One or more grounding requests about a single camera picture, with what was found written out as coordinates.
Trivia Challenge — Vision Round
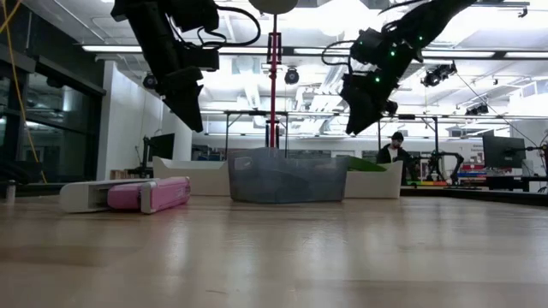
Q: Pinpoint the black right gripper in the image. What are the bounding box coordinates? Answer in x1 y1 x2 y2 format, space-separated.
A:
341 55 419 137

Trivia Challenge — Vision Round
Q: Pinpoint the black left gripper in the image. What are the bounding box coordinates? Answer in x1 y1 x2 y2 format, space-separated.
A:
149 44 205 133

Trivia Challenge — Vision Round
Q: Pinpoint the green tape roll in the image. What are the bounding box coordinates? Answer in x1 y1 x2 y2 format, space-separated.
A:
346 155 388 173

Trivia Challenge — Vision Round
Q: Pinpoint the pink and white stapler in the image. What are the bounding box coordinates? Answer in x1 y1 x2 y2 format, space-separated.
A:
58 175 192 215

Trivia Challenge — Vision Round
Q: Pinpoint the black hanging spotlight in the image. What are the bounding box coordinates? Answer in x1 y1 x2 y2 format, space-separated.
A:
142 71 160 91
283 66 301 86
421 62 458 89

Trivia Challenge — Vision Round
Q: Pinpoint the person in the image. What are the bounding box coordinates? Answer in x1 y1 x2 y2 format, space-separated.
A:
375 131 413 166

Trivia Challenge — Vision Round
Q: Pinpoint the black computer monitor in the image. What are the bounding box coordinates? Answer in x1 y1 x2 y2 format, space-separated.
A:
482 134 527 170
146 133 176 169

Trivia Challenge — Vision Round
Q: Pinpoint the white plastic bin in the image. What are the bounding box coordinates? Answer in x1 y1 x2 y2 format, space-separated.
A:
344 160 404 200
152 156 230 198

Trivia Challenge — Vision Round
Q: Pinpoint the grey translucent plastic bin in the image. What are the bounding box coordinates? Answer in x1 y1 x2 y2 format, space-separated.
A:
226 146 349 204

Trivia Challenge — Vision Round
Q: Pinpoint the colourful storage shelf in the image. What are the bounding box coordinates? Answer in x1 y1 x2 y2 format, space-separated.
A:
456 162 488 186

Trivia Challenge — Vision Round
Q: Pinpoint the black workstation frame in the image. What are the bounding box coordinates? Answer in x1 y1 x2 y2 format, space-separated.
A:
376 113 441 163
224 110 290 151

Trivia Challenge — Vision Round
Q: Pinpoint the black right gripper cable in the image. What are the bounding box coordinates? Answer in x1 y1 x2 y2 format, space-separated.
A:
320 39 356 68

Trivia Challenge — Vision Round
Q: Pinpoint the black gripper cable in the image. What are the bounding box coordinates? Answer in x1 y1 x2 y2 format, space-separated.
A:
320 39 356 68
194 3 262 49

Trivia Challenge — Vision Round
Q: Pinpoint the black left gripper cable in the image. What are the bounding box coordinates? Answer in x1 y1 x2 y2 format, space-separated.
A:
194 3 262 49

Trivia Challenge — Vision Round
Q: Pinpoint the yellow hanging cable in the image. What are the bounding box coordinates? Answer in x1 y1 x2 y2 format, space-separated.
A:
0 0 48 185

